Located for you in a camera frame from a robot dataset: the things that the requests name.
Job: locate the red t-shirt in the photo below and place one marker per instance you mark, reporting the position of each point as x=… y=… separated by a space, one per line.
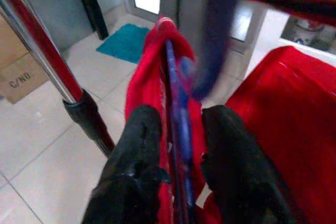
x=147 y=85

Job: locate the cardboard box printed C/NO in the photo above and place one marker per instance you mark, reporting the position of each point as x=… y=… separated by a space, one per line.
x=23 y=79

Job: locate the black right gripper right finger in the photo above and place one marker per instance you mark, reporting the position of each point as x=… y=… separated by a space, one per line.
x=236 y=161

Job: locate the teal shaggy floor mat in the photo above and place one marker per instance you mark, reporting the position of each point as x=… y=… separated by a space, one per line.
x=123 y=43

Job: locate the black shelf unit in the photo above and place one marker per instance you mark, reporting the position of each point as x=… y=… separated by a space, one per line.
x=90 y=6

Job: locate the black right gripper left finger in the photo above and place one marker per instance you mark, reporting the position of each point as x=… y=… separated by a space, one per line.
x=131 y=161

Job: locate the white glass door cabinet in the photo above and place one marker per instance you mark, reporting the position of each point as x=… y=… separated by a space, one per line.
x=270 y=32

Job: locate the plain brown cardboard box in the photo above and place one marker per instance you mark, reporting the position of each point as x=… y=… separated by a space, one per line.
x=10 y=43

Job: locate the chrome and black clothes rack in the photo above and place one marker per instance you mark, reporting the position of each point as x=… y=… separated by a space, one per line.
x=39 y=37

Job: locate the white printed tin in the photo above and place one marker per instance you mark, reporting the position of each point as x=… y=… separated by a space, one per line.
x=307 y=31

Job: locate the blue plastic hanger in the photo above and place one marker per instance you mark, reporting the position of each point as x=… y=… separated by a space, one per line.
x=181 y=119

